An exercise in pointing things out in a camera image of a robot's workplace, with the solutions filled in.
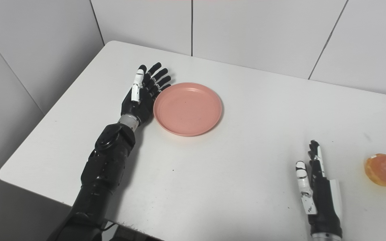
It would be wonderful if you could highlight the orange cream puff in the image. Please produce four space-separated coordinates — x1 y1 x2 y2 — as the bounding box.
364 153 386 187

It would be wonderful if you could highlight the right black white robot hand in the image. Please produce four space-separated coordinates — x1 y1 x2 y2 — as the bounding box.
295 140 343 239

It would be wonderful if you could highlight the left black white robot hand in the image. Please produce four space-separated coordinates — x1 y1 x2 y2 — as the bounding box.
121 62 172 127

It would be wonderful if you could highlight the pink round plate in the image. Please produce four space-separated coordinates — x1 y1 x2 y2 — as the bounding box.
153 82 223 137

